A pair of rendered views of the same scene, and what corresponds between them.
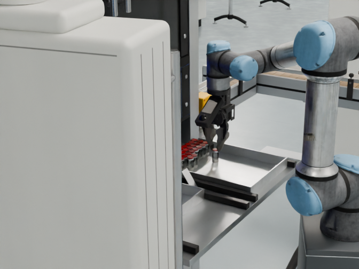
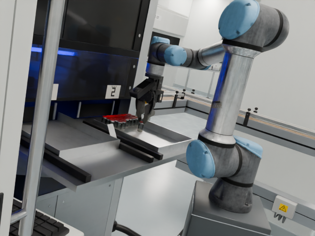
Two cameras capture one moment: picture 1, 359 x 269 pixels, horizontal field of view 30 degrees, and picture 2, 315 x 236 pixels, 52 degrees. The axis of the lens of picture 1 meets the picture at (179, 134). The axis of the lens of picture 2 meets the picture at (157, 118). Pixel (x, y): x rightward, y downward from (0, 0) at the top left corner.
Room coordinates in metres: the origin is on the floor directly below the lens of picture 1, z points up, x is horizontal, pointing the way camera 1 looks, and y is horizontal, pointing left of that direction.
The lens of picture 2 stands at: (0.69, -0.18, 1.27)
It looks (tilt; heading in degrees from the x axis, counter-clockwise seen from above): 13 degrees down; 0
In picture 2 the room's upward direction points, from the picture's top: 12 degrees clockwise
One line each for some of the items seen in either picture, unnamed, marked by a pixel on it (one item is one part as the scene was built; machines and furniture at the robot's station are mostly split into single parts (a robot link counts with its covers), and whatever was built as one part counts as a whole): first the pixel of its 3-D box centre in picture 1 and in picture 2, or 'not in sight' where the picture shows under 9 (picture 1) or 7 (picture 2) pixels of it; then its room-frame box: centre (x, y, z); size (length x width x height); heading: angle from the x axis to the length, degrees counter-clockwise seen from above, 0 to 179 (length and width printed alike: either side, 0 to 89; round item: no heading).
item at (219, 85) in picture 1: (217, 82); (154, 69); (2.07, -0.12, 1.16); 0.08 x 0.08 x 0.05
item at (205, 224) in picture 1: (182, 189); (105, 140); (1.87, -0.01, 0.87); 0.70 x 0.48 x 0.02; 147
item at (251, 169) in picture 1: (222, 165); (143, 133); (1.99, -0.14, 0.90); 0.34 x 0.26 x 0.04; 57
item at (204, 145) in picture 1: (193, 156); (124, 123); (2.05, -0.05, 0.90); 0.18 x 0.02 x 0.05; 147
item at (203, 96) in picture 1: (200, 103); not in sight; (2.33, -0.08, 0.99); 0.08 x 0.07 x 0.07; 57
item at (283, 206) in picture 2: not in sight; (284, 207); (2.48, -1.02, 0.50); 0.12 x 0.05 x 0.09; 57
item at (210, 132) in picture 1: (212, 134); (142, 110); (2.08, -0.11, 0.97); 0.06 x 0.03 x 0.09; 147
